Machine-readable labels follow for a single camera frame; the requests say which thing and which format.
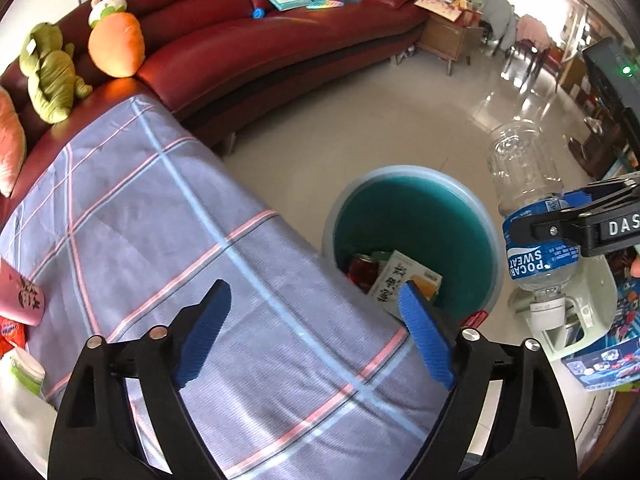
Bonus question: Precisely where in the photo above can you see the green dinosaur plush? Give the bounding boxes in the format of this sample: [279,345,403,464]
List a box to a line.
[18,22,93,125]

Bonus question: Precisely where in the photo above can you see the pink paper cup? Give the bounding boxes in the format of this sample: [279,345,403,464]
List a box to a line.
[0,259,46,326]

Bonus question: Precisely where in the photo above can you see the dark red leather sofa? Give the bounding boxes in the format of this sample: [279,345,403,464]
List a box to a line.
[1,0,427,216]

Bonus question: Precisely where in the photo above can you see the plaid purple tablecloth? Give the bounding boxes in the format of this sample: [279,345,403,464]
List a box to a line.
[1,96,446,479]

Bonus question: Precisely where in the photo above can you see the white paper towel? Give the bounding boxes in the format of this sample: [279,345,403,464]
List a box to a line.
[1,382,58,479]

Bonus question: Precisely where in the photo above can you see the blue toy box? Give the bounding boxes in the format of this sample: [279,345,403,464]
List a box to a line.
[561,256,639,391]

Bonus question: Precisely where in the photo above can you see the teal trash bucket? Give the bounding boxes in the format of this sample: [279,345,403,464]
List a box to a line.
[321,165,506,322]

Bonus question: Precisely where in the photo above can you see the wooden side table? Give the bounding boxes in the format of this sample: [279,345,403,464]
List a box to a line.
[416,0,483,76]

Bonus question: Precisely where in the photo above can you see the white green supplement bottle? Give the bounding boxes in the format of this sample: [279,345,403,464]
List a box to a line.
[6,347,46,396]

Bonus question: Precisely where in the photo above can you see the orange carrot plush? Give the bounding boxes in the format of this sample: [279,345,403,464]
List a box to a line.
[88,0,145,78]

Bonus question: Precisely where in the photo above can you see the person's right hand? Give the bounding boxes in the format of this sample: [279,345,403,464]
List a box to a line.
[630,245,640,280]

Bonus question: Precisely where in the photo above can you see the red Coca-Cola can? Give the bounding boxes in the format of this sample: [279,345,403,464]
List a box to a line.
[347,254,380,294]

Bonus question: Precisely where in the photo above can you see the pale green plastic stool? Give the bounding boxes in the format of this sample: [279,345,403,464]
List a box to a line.
[508,256,617,362]

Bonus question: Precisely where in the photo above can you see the green white medicine box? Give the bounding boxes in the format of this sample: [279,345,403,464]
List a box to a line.
[368,250,442,320]

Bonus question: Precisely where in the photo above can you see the pink plush toy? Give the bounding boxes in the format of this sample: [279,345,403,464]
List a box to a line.
[0,87,27,198]

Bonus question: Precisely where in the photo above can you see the orange snack packet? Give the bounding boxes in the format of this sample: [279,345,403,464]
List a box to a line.
[0,318,26,356]

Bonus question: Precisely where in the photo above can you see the clear plastic water bottle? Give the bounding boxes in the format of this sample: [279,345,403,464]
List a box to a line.
[487,120,579,332]

